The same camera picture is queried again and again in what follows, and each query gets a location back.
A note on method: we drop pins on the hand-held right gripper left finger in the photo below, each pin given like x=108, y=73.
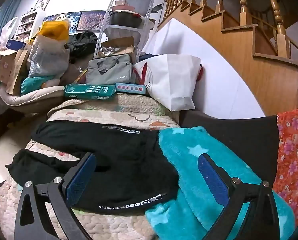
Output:
x=80, y=177

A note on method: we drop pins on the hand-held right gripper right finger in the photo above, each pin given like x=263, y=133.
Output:
x=213, y=177

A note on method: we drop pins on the black pants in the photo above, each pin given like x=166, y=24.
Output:
x=126, y=160

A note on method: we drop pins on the teal star fleece blanket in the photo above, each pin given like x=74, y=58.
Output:
x=178, y=150

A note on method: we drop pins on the black sofa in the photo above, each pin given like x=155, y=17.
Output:
x=238, y=135

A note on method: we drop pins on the heart print quilted blanket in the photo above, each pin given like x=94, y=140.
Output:
x=109, y=115

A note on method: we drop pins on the orange floral cloth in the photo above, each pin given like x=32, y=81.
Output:
x=293, y=155

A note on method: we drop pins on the green paper packet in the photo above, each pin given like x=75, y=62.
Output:
x=89, y=91

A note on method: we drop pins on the beige cushion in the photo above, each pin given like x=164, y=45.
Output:
x=39, y=96

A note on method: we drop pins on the light blue toy box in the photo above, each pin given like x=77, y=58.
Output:
x=131, y=88

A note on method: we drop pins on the teal cloth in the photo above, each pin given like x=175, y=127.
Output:
x=34, y=85

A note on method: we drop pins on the white paper bag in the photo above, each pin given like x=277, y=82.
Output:
x=173, y=80

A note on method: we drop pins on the wooden staircase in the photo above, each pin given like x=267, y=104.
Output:
x=263, y=80

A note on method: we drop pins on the grey laptop bag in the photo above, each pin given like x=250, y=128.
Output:
x=109, y=70

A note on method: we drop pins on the clear plastic bag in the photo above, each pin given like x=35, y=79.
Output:
x=46, y=57

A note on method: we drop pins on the cardboard box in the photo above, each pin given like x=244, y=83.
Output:
x=11, y=67

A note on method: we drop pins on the dark backpack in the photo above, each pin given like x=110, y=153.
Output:
x=81, y=42

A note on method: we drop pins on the white board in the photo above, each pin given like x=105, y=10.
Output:
x=188, y=40

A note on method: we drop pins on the yellow bag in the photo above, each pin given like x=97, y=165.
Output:
x=54, y=30

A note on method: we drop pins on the white bookshelf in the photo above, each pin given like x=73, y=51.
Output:
x=26, y=25

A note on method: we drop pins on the white plastic bag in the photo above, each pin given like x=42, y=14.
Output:
x=9, y=30

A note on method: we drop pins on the dark basin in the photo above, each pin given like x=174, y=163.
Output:
x=124, y=18

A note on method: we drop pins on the white metal shelf rack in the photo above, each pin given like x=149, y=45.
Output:
x=113, y=2

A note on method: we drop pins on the blue curtain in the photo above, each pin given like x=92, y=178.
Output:
x=1, y=17

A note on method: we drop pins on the wall poster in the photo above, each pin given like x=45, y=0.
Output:
x=44, y=0
x=91, y=20

